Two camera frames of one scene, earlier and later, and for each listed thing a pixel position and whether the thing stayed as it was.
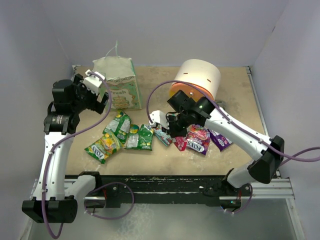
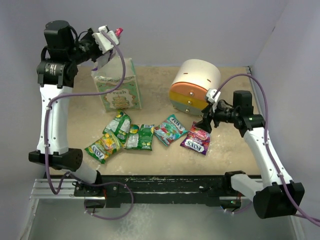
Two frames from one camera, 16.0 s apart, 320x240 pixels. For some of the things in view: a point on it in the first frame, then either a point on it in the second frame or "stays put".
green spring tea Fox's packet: x=101 y=149 stays put
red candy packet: x=181 y=143 -> x=118 y=31
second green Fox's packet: x=140 y=137 stays put
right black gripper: x=171 y=131 -> x=205 y=124
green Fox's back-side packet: x=119 y=126 stays put
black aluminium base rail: x=212 y=189 stays put
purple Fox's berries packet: x=198 y=138 stays put
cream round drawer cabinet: x=204 y=74 stays put
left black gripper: x=79 y=86 -> x=88 y=35
